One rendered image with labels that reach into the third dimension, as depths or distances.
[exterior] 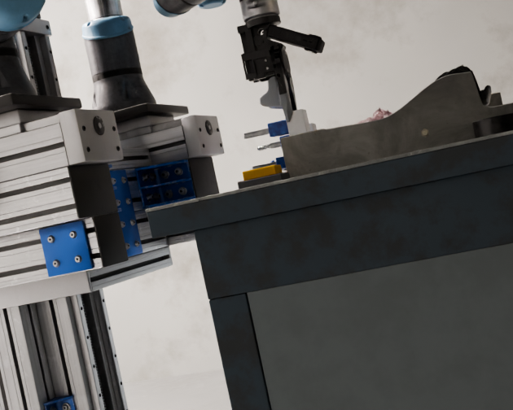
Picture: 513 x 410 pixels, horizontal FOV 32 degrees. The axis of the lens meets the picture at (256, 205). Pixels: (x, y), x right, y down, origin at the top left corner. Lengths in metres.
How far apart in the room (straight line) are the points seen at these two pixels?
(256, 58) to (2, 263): 0.62
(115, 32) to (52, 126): 0.58
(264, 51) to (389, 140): 0.31
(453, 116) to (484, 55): 2.38
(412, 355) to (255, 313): 0.20
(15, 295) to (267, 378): 0.75
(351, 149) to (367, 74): 2.44
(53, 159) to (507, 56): 2.81
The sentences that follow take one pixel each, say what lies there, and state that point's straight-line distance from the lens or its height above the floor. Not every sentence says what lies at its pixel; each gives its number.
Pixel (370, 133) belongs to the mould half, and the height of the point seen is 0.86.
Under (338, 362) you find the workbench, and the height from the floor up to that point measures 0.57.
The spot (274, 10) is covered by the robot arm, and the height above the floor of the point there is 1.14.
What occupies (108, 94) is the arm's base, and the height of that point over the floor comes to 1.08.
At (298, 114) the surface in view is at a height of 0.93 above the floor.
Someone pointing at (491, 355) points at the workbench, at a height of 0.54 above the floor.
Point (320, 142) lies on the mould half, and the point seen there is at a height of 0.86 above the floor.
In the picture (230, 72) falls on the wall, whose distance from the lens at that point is 4.31.
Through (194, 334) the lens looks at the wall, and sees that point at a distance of 4.49.
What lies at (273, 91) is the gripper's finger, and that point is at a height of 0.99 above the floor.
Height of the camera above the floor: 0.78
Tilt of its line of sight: level
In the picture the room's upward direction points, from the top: 12 degrees counter-clockwise
